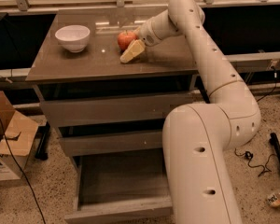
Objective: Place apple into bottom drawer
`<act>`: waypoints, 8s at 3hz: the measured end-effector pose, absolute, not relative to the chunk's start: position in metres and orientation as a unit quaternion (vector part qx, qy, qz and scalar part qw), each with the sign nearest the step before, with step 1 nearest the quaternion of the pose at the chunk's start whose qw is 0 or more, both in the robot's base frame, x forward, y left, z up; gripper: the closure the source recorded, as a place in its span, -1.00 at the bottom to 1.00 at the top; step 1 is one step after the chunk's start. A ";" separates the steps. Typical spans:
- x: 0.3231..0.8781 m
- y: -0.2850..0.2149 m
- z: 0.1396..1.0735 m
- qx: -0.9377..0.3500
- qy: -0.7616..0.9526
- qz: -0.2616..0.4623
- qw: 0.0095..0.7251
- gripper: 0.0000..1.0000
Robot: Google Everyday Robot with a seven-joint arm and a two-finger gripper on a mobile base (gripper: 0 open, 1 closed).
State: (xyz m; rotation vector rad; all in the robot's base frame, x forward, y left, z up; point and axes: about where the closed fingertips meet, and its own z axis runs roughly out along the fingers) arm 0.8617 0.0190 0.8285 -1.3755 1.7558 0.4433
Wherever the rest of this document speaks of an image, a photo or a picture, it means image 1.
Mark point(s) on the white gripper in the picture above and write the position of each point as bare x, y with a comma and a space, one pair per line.
146, 34

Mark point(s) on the red apple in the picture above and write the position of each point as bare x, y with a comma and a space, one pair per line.
125, 38

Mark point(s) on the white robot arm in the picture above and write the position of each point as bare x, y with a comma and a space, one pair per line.
195, 136

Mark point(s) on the grey drawer cabinet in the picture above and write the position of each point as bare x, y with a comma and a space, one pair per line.
96, 72

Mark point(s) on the grey top drawer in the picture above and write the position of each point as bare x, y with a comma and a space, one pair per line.
90, 111

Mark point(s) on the grey middle drawer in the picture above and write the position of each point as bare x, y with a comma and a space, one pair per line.
110, 143

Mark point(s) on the grey open bottom drawer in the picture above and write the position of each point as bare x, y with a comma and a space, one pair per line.
121, 186

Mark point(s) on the white ceramic bowl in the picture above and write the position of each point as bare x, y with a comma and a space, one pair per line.
73, 38

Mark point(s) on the black table leg foot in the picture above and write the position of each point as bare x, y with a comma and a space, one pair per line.
43, 136

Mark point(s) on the brown cardboard box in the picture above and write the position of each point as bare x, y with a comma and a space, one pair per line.
17, 135

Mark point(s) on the plastic bottle on floor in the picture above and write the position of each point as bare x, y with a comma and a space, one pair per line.
273, 199

